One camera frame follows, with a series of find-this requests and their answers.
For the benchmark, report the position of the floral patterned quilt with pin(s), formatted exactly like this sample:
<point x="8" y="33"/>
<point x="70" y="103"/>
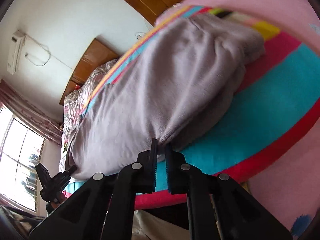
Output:
<point x="73" y="105"/>

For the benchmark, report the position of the white wall air conditioner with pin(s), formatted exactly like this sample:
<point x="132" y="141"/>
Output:
<point x="16" y="44"/>

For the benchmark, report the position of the pink bed sheet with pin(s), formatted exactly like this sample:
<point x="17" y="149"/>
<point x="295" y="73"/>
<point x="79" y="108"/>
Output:
<point x="289" y="187"/>

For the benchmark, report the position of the mauve sweatpants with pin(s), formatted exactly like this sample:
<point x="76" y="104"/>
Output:
<point x="178" y="88"/>

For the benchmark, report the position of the window with bars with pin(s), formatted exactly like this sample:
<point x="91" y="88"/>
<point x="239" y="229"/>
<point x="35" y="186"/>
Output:
<point x="21" y="151"/>

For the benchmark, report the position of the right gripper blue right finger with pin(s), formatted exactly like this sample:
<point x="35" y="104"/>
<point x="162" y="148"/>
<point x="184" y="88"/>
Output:
<point x="219" y="207"/>

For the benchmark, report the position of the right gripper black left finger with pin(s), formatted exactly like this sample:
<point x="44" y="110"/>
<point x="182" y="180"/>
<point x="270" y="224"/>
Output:
<point x="103" y="207"/>

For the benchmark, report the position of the left bed wooden headboard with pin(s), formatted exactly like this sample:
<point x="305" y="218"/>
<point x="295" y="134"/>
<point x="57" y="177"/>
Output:
<point x="95" y="55"/>

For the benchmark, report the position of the person's left hand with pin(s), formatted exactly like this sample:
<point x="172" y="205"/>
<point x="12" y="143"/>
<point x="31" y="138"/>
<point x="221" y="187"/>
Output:
<point x="51" y="206"/>

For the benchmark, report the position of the floral red curtain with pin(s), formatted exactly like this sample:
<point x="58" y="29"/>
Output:
<point x="30" y="114"/>

